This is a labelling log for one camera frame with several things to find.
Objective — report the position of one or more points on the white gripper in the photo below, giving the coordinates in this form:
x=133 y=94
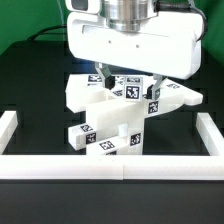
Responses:
x=134 y=34

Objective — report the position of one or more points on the white marker cube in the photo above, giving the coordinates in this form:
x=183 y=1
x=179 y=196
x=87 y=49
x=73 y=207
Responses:
x=133 y=88

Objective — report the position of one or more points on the white chair back frame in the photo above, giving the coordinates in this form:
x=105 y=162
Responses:
x=107 y=109

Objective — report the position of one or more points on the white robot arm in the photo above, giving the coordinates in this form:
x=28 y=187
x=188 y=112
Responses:
x=162 y=38

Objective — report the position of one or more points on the white marker sheet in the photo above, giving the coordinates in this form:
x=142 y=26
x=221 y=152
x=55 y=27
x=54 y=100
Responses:
x=96 y=79

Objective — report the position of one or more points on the white U-shaped fence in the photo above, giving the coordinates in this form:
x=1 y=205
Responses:
x=210 y=167

